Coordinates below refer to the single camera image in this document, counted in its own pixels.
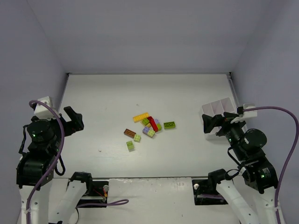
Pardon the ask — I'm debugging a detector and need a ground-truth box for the light green square lego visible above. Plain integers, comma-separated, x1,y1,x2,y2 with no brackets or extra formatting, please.
134,134,141,142

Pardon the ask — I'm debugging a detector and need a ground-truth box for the green square lego brick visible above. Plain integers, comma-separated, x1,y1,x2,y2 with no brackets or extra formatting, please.
141,118,150,126

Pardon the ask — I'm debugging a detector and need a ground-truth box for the red long lego brick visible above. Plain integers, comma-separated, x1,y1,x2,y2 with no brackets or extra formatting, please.
147,116,159,132

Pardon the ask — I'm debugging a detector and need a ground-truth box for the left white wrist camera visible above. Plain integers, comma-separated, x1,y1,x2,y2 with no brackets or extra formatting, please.
34,96,55,120

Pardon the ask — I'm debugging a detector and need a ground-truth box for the dark green lego brick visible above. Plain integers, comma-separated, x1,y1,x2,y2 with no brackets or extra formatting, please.
164,121,176,129

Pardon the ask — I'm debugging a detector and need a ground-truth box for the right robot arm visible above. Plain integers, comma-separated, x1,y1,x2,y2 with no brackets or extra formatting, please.
202,112,285,224

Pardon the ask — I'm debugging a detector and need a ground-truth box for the green lego on red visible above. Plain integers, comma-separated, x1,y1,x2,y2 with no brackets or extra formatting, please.
157,123,162,131

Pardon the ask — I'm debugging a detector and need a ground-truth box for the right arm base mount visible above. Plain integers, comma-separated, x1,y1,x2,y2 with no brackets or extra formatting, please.
192,179,228,206

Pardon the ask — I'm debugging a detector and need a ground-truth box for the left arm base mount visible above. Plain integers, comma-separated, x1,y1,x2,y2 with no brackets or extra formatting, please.
67,171,129,224

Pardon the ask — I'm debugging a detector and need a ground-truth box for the white divided container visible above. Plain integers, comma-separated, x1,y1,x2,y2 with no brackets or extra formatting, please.
201,97,236,141

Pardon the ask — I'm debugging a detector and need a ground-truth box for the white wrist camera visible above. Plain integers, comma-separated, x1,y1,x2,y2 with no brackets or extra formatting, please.
231,104,257,124
34,96,55,120

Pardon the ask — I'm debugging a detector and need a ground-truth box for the light green lego brick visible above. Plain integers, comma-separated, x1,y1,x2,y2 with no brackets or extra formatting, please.
126,141,135,152

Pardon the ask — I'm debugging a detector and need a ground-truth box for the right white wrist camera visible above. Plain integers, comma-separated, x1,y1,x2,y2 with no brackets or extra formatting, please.
231,104,257,124

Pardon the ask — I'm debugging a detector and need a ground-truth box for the yellow long lego brick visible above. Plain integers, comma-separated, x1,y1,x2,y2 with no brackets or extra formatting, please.
133,112,149,123

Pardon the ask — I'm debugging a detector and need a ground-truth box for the brown lego brick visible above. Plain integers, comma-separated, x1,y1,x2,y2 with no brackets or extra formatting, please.
124,129,136,139

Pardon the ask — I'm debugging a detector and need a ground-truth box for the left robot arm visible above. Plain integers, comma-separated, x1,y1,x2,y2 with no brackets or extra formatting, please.
16,106,93,224

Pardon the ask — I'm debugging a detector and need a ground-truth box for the pale green square lego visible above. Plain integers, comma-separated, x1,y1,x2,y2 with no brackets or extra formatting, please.
147,129,156,138

